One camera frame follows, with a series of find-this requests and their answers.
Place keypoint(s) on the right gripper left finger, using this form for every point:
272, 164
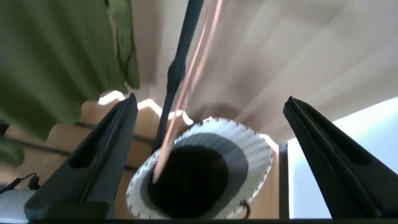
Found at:
102, 174

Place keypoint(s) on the black clothes rack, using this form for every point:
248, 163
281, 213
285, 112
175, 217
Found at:
180, 62

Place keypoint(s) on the green printed t-shirt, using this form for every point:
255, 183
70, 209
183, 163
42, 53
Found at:
56, 62

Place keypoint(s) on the pink clothes hanger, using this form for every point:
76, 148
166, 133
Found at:
199, 56

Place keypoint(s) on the white laundry basket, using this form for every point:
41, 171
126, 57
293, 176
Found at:
242, 146

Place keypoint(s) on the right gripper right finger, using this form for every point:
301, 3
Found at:
323, 161

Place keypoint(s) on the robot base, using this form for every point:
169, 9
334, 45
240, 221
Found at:
12, 203

